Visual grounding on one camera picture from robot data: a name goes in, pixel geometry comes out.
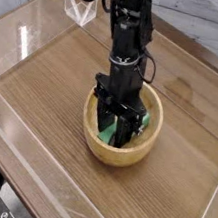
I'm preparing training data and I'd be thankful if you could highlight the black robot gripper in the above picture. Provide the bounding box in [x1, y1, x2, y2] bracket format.
[95, 60, 147, 148]

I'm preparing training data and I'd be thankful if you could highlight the green rectangular block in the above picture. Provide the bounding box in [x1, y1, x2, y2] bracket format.
[97, 113, 150, 148]

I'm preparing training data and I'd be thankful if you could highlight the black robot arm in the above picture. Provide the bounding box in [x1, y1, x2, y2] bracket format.
[83, 0, 154, 148]

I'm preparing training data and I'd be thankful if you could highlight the brown wooden bowl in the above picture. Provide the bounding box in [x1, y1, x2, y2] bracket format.
[83, 84, 164, 167]

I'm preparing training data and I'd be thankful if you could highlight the clear acrylic tray wall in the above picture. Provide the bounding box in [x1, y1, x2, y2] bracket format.
[0, 91, 104, 218]

